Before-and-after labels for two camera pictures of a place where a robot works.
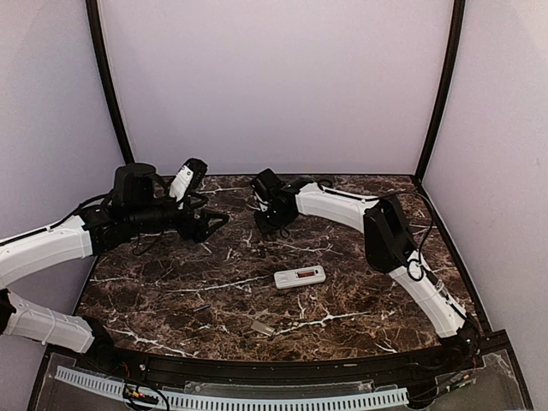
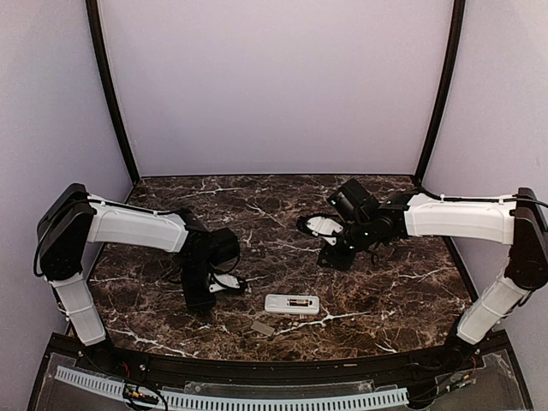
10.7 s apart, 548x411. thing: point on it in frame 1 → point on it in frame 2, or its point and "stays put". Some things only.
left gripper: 199,233 → 194,302
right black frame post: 449,78 stays put
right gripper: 264,227 → 337,261
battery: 305,274 → 299,302
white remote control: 299,276 → 292,304
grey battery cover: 263,328 stays put
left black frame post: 109,73 stays put
